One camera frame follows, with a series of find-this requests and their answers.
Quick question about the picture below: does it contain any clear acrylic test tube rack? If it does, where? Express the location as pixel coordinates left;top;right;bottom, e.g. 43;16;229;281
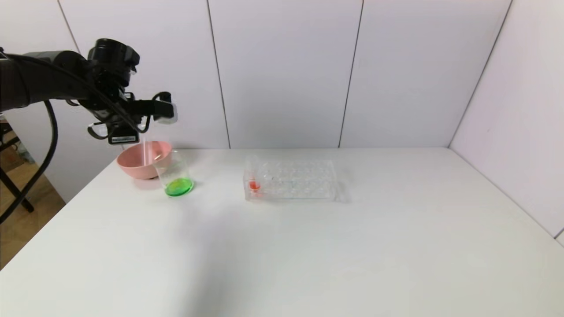
244;158;338;202

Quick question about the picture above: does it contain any test tube with red pigment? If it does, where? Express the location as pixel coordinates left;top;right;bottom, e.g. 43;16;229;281
246;156;262;194

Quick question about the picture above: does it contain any clear plastic measuring beaker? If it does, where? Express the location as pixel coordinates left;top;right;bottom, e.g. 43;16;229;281
154;150;195;198

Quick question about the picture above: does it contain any pink bowl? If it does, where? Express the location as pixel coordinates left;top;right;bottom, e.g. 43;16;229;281
117;140;173;180

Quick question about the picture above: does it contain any black stand leg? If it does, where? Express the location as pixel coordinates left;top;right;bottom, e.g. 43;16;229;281
0;123;35;214

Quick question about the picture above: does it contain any thin black camera cable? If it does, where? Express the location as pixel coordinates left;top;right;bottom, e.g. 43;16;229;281
0;48;172;139

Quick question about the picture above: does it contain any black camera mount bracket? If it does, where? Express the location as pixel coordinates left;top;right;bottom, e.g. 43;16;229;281
128;100;173;118

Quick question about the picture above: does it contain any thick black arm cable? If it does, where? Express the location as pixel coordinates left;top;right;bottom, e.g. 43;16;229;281
0;100;58;224

